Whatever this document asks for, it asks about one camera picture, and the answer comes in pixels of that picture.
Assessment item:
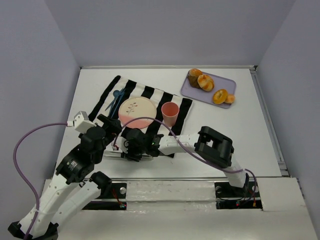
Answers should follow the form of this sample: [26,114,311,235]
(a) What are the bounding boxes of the metal tongs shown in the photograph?
[102,149,154,161]

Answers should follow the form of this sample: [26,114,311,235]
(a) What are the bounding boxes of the orange bagel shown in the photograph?
[212,89,228,105]

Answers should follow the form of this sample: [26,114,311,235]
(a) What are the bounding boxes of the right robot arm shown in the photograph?
[116,126,249,189]

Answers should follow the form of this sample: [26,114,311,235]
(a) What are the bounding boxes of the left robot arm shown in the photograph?
[8,111,122,240]

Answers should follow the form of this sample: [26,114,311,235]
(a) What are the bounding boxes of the cream and pink plate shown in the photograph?
[118,96,157,126]

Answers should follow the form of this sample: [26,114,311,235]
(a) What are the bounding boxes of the black white striped placemat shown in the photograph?
[88,75,193,136]

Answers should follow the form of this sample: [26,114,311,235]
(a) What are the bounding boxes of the blue spoon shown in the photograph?
[105,90,121,111]

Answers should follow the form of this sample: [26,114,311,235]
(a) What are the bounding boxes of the blue knife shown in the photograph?
[110,91,126,118]

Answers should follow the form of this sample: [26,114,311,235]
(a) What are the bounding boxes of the blue fork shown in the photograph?
[105,87,126,118]

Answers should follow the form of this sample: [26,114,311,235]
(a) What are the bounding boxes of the pink cup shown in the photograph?
[161,102,180,127]

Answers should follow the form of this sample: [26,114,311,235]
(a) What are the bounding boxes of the dark brown pastry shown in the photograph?
[187,75,201,89]

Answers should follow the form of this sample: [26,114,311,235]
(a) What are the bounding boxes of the top glazed bun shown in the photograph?
[188,68,203,77]

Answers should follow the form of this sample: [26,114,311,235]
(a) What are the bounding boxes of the glazed round bun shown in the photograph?
[197,74,215,92]

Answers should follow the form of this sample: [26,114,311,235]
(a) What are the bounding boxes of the small round bun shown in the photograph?
[224,94,236,105]

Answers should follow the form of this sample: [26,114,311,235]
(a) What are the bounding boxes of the lavender tray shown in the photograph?
[180,72,237,109]

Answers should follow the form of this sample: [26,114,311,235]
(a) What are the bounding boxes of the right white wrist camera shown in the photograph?
[111,136,128,153]

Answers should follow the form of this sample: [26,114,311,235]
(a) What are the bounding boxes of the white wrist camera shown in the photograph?
[111,136,128,153]
[73,111,96,134]

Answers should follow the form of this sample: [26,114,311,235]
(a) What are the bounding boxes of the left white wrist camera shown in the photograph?
[73,111,96,134]

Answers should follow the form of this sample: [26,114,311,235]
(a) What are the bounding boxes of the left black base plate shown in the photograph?
[82,182,127,211]

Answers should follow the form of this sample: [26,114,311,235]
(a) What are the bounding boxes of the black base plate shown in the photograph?
[214,181,263,210]
[82,182,127,211]

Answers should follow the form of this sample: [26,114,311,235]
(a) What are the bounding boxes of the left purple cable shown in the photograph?
[12,122,74,240]

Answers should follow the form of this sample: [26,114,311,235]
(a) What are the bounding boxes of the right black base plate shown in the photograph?
[214,181,263,210]

